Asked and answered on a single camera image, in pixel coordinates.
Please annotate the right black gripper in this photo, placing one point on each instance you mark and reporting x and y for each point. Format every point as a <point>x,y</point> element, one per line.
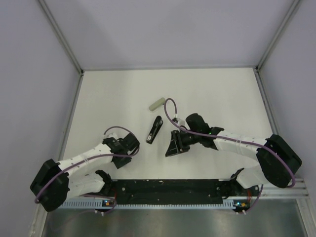
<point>178,142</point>

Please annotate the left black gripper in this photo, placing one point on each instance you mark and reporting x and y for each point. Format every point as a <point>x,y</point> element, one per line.
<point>121,159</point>

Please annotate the black stapler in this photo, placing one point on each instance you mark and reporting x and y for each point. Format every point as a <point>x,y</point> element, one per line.
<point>158,122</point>

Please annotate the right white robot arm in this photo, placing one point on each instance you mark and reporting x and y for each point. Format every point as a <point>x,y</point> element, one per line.
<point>277,162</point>

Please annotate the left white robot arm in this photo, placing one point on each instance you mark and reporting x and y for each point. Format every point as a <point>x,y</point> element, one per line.
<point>84,174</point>

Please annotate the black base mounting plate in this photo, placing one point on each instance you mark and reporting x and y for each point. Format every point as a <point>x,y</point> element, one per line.
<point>185,191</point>

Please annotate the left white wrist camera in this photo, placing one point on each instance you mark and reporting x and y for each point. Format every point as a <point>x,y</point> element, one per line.
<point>110,134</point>

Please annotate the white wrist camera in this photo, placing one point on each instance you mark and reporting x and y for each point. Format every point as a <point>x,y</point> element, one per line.
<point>179,122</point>
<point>110,134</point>

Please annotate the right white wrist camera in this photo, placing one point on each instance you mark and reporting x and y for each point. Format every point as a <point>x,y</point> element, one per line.
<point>179,122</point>

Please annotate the grey slotted cable duct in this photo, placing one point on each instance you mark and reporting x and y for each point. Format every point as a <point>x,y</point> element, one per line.
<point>92,203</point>

